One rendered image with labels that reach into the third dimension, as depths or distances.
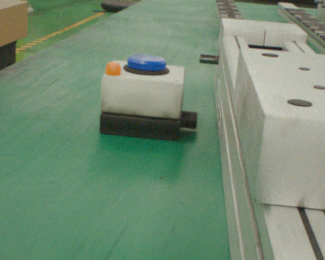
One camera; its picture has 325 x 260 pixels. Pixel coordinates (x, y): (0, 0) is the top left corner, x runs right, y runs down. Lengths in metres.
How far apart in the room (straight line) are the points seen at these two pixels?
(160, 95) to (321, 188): 0.33
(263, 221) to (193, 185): 0.23
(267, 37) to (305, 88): 0.43
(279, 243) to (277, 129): 0.05
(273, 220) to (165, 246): 0.15
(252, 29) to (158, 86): 0.19
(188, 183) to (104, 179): 0.07
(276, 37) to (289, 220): 0.50
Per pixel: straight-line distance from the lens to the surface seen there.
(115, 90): 0.57
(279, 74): 0.33
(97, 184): 0.47
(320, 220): 0.25
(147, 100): 0.57
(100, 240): 0.39
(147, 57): 0.60
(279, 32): 0.73
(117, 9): 3.81
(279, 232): 0.24
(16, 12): 1.06
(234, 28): 0.72
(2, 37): 1.01
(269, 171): 0.25
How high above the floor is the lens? 0.97
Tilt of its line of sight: 18 degrees down
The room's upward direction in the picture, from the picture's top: 5 degrees clockwise
